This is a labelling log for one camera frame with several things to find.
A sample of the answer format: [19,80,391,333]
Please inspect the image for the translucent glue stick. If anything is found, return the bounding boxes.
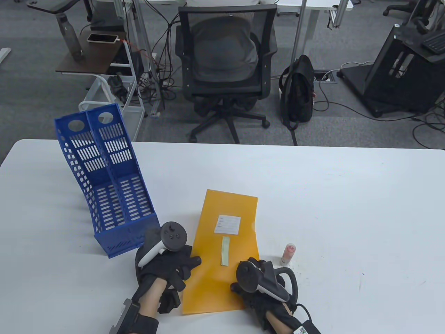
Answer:
[281,244,297,265]

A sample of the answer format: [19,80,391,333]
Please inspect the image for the black right hand controller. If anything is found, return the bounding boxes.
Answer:
[236,259,299,302]

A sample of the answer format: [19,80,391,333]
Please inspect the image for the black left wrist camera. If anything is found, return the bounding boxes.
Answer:
[110,299,160,334]

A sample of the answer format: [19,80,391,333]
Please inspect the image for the black mesh office chair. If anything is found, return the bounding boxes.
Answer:
[175,4,278,144]

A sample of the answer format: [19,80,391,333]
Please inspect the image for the white smartphone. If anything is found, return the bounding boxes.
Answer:
[87,33,119,44]

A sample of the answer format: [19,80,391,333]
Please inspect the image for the white desk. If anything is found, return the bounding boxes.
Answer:
[271,0,353,28]

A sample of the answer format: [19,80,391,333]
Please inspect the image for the black backpack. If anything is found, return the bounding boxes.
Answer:
[279,55,316,146]

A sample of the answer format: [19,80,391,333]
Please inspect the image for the brown side table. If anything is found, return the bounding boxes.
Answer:
[56,26,127,74]

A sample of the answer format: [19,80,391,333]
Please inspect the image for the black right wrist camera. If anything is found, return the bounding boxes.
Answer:
[292,318,322,334]

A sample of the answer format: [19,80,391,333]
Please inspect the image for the person's right hand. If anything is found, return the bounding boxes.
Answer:
[230,257,315,333]

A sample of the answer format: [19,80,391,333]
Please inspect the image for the red charging cable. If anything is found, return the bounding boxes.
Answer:
[118,39,157,65]

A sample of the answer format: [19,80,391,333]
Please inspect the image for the black left hand controller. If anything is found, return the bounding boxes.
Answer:
[138,222,188,268]

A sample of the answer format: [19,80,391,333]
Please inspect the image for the metal floor outlet box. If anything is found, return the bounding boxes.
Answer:
[314,70,337,84]

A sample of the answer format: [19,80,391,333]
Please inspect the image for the silver desk leg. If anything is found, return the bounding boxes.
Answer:
[134,0,164,117]

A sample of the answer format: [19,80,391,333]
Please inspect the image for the person's right forearm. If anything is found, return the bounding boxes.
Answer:
[266,303,294,334]

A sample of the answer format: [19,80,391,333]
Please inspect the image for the black hand controller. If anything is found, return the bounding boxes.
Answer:
[236,259,299,302]
[138,222,188,268]

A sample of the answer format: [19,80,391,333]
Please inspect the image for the dark grey water bottle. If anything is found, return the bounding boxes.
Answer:
[56,13,84,62]

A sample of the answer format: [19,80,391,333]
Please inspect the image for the black equipment stand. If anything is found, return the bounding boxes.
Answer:
[339,24,445,118]

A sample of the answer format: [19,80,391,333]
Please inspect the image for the black cable bundle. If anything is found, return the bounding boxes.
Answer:
[137,0,183,105]

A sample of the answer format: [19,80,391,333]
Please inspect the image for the black swivel chair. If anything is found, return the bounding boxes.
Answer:
[382,0,445,33]

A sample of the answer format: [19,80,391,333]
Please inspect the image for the white wire cart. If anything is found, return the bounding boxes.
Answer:
[78,42,146,141]

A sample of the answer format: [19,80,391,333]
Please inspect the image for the person's left forearm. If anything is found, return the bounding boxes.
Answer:
[139,278,167,317]

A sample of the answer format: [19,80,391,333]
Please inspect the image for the person's left hand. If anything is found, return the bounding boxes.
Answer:
[135,228,202,313]

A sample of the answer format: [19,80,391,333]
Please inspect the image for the blue plastic file rack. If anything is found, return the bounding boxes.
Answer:
[54,103,164,259]

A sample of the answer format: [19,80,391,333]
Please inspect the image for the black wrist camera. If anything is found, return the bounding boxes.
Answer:
[110,299,160,334]
[292,318,322,334]

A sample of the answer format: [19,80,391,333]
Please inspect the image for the silver metal pole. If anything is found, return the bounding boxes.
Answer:
[291,0,306,66]

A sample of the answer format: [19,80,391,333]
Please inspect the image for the white lined label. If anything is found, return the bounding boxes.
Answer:
[214,215,241,234]

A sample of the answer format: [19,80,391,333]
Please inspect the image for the black keyboard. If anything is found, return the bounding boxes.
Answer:
[421,33,445,54]

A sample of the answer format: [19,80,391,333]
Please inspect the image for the orange L-shaped folder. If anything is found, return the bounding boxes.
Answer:
[183,189,259,315]

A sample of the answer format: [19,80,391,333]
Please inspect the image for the dark grey desk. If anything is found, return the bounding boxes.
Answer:
[27,0,94,15]

